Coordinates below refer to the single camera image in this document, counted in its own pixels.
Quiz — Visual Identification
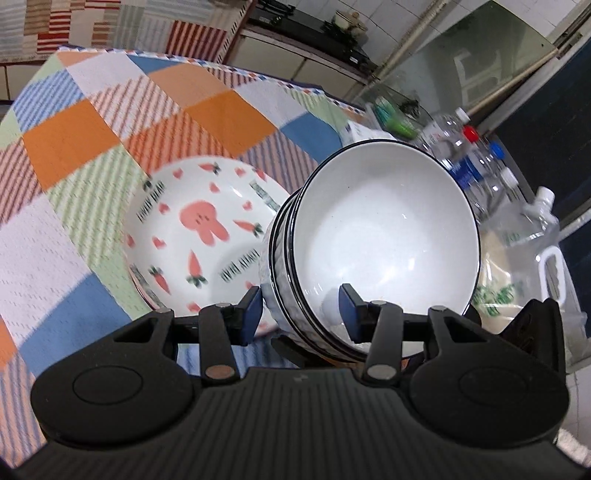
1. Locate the striped patchwork cloth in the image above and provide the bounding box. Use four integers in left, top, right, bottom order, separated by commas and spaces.
0, 0, 246, 64

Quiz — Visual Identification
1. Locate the plastic bag with green print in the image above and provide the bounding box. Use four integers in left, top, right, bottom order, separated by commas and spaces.
470, 231, 534, 335

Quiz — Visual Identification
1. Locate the blue cap plastic bottle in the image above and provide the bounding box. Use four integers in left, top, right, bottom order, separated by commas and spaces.
450, 142, 506, 199

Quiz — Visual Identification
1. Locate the glass panel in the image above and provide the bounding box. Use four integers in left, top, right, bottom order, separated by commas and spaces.
353, 0, 570, 139

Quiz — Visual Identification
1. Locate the colourful checkered tablecloth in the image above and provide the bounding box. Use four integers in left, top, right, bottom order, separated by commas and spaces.
0, 46, 372, 467

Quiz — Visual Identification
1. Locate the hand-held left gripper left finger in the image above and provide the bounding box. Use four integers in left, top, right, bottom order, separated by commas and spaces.
113, 286, 263, 387

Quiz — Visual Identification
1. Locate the wooden stick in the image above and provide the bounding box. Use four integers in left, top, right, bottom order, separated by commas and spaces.
464, 45, 561, 118

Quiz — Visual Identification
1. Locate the cream cooking pot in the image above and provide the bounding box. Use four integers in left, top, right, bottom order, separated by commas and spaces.
333, 9, 369, 37

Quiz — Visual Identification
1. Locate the white cap plastic bottle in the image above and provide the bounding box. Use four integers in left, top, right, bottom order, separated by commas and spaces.
475, 168, 522, 222
418, 107, 471, 155

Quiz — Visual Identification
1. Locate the glass bowl with green item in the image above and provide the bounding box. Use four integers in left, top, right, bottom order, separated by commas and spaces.
372, 95, 419, 140

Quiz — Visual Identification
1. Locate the black gas stove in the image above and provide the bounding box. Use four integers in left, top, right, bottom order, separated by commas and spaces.
247, 0, 380, 71

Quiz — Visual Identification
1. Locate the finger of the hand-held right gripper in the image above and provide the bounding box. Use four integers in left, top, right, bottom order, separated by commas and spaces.
502, 298, 565, 367
271, 337, 334, 369

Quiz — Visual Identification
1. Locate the white kitchen counter cabinet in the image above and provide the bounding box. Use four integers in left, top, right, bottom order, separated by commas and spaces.
225, 27, 372, 101

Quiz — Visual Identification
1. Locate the red cap plastic bottle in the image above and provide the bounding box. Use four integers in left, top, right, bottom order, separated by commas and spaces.
436, 126, 481, 172

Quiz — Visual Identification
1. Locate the white bowl with black rim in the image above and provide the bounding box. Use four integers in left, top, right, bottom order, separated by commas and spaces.
259, 198, 345, 365
271, 191, 356, 364
288, 140, 483, 363

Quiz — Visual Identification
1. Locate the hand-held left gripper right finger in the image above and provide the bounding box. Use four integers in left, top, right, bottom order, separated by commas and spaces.
339, 283, 486, 383

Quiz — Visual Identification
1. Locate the pink rabbit carrot plate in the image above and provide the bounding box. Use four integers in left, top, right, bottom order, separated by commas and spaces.
122, 156, 293, 320

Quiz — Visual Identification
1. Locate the large clear jug with handle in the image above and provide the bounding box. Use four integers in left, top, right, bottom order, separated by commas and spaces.
480, 186, 588, 334

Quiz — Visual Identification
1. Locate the white tissue pack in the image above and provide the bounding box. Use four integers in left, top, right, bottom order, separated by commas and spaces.
339, 121, 399, 147

